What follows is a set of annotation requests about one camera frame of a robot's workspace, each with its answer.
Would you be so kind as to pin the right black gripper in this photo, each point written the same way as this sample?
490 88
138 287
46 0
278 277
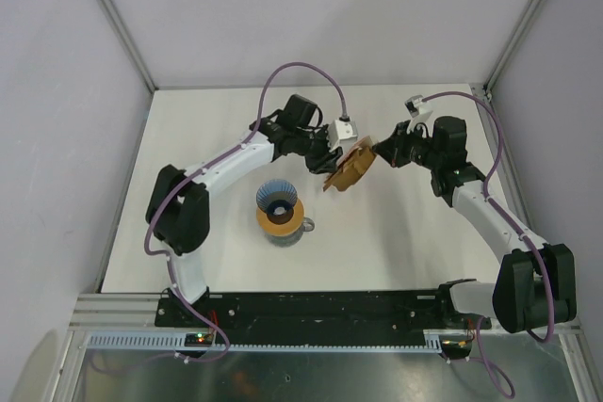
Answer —
393 149

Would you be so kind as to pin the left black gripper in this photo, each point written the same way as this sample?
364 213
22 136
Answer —
326 162

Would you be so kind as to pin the orange coffee filter box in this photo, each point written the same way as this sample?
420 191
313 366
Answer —
351 166

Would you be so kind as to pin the blue glass dripper cone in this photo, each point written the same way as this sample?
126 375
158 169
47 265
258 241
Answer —
276 197

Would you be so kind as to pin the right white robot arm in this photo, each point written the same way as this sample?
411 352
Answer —
536 284

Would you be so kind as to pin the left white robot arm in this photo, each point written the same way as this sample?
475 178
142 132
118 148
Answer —
178 213

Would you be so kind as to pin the brown paper coffee filters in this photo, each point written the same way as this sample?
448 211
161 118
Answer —
353 164

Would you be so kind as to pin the round bamboo dripper stand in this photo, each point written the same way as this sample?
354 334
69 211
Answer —
281 218

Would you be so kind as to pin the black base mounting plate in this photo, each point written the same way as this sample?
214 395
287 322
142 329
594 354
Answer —
335 317

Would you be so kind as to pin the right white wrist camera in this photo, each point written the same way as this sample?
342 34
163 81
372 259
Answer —
419 109

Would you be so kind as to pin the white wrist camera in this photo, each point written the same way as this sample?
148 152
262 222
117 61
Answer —
419 109
342 134

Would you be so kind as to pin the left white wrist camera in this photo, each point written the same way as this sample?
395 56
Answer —
342 134

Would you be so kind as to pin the grey slotted cable duct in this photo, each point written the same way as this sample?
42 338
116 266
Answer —
425 342

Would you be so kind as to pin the aluminium frame profile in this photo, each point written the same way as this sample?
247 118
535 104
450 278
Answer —
125 39

